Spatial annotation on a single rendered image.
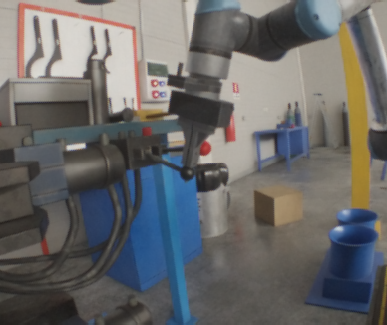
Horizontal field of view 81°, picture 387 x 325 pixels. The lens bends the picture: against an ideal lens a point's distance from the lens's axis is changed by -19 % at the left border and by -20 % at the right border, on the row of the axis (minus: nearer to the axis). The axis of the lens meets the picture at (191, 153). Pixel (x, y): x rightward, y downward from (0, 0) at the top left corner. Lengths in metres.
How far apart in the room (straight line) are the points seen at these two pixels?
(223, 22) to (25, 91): 0.47
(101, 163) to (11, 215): 0.30
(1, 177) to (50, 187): 0.24
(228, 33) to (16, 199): 0.46
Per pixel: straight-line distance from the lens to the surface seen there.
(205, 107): 0.53
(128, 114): 0.85
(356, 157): 2.42
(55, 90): 0.73
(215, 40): 0.52
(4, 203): 0.40
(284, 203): 2.75
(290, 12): 0.52
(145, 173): 1.74
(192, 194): 2.11
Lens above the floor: 1.02
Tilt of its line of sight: 5 degrees down
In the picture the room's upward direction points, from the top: 6 degrees counter-clockwise
